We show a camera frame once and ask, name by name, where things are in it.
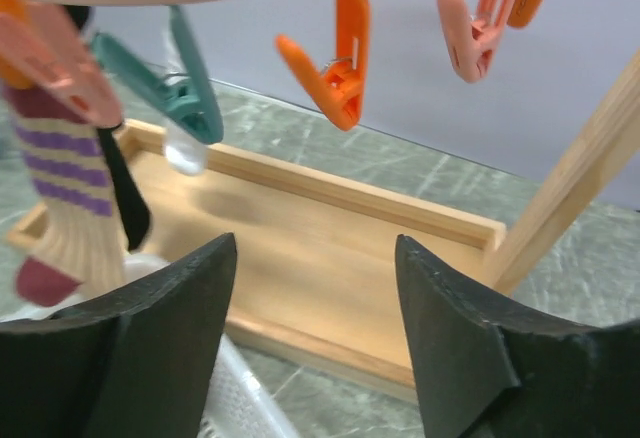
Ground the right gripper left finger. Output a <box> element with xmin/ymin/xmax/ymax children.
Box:
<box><xmin>1</xmin><ymin>233</ymin><xmax>237</xmax><ymax>438</ymax></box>

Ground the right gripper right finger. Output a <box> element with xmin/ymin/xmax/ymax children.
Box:
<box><xmin>395</xmin><ymin>235</ymin><xmax>639</xmax><ymax>438</ymax></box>

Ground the wooden hanger rack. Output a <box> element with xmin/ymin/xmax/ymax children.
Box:
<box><xmin>4</xmin><ymin>47</ymin><xmax>640</xmax><ymax>404</ymax></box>

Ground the beige purple striped sock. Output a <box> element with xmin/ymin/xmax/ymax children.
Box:
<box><xmin>2</xmin><ymin>85</ymin><xmax>126</xmax><ymax>307</ymax></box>

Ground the pink round clip hanger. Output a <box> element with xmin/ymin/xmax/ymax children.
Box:
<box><xmin>0</xmin><ymin>0</ymin><xmax>566</xmax><ymax>147</ymax></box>

